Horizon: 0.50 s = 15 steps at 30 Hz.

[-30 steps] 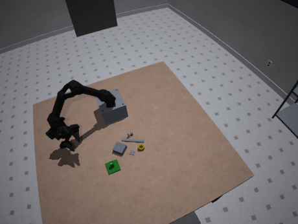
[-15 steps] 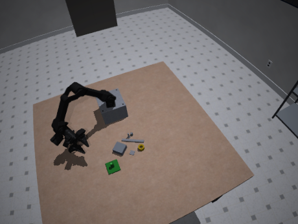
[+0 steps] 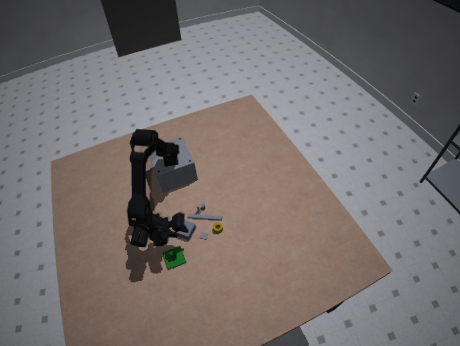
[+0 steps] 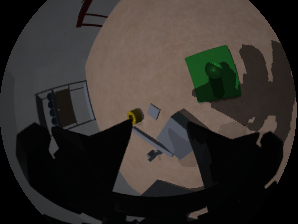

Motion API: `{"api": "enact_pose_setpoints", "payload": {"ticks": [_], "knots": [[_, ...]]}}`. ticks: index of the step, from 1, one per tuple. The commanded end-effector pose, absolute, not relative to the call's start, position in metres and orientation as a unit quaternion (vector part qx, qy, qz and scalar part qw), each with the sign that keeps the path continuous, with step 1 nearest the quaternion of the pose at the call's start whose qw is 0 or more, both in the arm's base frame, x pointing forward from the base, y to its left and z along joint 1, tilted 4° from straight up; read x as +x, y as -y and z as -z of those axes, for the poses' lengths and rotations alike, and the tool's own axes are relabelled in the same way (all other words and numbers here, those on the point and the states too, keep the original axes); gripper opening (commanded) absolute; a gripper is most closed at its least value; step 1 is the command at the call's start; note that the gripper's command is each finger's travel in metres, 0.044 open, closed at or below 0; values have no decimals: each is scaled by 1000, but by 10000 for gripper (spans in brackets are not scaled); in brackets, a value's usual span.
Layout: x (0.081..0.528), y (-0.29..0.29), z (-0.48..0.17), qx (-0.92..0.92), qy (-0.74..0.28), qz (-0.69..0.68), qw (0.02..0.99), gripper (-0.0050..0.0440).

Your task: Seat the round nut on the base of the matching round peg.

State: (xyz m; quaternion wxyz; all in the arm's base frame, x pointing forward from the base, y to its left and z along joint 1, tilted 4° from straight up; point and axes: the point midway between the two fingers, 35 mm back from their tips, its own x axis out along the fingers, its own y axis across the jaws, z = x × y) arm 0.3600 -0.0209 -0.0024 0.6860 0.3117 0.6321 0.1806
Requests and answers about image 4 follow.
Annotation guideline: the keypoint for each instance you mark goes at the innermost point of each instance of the yellow round nut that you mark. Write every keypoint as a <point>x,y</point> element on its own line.
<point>136,116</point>

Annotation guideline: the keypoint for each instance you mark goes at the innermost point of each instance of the grey flat bar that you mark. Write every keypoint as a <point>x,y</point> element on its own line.
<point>152,142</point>

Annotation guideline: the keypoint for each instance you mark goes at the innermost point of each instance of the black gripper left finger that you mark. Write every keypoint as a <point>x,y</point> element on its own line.
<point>104,155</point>

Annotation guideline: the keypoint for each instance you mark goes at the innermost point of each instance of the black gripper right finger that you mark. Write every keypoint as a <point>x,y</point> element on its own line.
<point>215,153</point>

